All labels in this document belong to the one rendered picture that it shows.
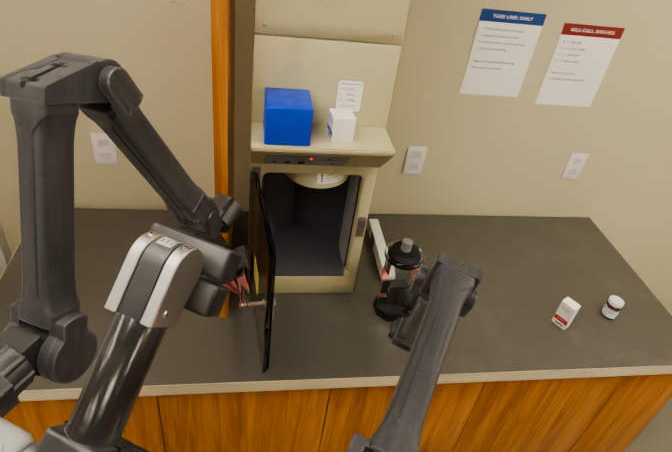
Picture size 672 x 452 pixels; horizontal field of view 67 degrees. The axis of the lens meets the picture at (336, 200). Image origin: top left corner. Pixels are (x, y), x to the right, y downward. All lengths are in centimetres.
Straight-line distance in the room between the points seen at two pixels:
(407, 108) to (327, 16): 69
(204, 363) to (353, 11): 92
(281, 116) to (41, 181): 52
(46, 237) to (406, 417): 52
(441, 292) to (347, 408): 82
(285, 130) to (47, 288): 56
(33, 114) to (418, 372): 59
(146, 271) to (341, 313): 109
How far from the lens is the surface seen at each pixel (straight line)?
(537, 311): 175
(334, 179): 134
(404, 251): 139
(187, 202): 97
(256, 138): 114
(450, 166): 191
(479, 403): 170
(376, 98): 121
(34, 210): 75
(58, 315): 80
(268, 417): 156
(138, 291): 49
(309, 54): 115
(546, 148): 203
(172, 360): 142
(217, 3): 102
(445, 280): 82
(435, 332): 77
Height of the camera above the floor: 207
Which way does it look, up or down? 36 degrees down
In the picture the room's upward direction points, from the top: 8 degrees clockwise
